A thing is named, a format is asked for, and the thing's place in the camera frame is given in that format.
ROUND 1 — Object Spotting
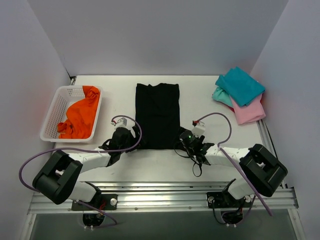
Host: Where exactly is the black t shirt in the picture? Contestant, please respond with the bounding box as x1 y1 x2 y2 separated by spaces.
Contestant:
135 83 181 150

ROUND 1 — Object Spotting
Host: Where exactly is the orange t shirt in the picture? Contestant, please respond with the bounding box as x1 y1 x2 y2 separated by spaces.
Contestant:
57 85 101 139

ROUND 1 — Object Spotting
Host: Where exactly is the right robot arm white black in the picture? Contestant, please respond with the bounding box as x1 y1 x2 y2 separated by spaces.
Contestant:
175 127 288 207

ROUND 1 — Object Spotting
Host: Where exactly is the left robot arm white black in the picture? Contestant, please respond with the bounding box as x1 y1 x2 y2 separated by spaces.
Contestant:
32 124 142 210

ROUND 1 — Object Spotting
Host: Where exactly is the mint green folded t shirt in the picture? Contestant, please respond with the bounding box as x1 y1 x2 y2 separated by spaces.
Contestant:
212 86 233 108

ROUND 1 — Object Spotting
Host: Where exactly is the pink folded t shirt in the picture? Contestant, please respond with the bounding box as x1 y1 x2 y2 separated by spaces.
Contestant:
230 94 266 125

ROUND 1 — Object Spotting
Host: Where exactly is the white plastic basket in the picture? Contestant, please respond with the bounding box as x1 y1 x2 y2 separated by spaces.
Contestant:
40 85 103 143

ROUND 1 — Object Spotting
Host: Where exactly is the teal folded t shirt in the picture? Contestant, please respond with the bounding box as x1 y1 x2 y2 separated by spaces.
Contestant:
215 67 266 107

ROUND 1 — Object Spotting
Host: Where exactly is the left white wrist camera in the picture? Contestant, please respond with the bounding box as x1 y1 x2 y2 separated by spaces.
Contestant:
110 117 132 131

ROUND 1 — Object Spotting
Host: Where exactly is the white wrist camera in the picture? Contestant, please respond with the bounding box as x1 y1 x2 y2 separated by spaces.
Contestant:
110 117 132 131
191 120 206 138

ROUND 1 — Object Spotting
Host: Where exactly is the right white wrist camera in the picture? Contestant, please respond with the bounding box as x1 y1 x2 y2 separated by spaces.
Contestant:
191 120 206 138

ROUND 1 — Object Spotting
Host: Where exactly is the black thin cable loop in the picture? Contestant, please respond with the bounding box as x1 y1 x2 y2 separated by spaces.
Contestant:
173 141 203 178

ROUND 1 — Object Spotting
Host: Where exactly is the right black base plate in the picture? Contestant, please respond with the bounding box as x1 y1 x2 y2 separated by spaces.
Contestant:
206 191 252 209

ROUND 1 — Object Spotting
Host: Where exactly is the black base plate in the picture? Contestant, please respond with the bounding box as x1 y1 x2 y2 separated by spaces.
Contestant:
71 193 118 211
206 191 252 209

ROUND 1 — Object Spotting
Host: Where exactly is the aluminium rail frame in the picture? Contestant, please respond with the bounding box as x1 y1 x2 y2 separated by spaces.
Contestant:
19 119 307 240

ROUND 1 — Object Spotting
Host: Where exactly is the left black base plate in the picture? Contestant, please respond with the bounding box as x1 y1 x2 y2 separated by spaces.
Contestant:
71 193 118 211

